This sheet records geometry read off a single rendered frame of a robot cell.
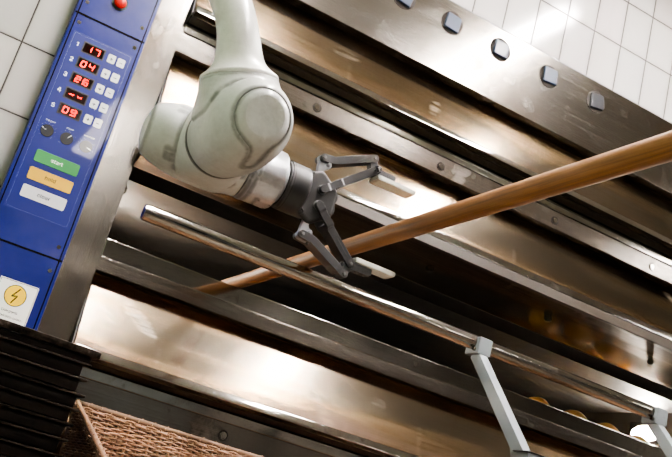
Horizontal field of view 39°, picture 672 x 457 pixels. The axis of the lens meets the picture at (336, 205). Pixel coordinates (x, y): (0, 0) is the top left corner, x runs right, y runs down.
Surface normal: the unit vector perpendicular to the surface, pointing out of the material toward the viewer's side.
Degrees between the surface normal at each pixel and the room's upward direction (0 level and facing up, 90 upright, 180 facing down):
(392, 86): 70
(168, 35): 90
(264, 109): 102
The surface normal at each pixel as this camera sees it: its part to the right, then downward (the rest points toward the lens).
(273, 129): 0.38, -0.04
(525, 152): 0.51, -0.48
